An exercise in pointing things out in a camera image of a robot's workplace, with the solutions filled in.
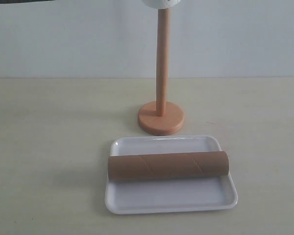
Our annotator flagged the brown cardboard tube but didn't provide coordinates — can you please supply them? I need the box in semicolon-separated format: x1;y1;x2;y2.
108;151;230;182

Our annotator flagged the white plastic tray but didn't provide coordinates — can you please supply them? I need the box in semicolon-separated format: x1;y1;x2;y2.
104;135;238;214

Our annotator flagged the printed paper towel roll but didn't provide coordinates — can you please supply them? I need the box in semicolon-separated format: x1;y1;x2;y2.
142;0;181;10

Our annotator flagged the wooden paper towel holder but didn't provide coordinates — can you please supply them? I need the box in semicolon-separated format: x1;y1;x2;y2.
137;8;185;136

